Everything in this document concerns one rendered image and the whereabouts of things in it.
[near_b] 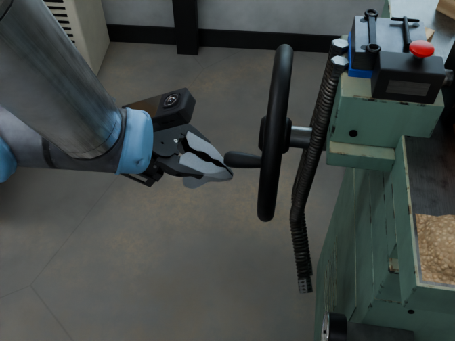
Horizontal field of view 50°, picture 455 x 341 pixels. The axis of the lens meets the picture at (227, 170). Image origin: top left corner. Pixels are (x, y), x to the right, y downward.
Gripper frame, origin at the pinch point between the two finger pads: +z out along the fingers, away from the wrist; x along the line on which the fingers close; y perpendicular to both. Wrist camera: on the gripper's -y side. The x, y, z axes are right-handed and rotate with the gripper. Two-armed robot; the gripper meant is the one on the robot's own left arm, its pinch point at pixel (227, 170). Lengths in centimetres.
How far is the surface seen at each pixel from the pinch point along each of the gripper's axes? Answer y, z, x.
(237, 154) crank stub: -3.5, -0.4, -0.5
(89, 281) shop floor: 96, 2, -17
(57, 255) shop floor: 102, -9, -24
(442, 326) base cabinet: -1.9, 40.2, 11.1
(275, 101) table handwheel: -11.8, 0.0, -4.7
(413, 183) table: -17.8, 18.1, 3.6
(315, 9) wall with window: 46, 45, -144
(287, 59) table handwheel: -13.4, 0.1, -12.3
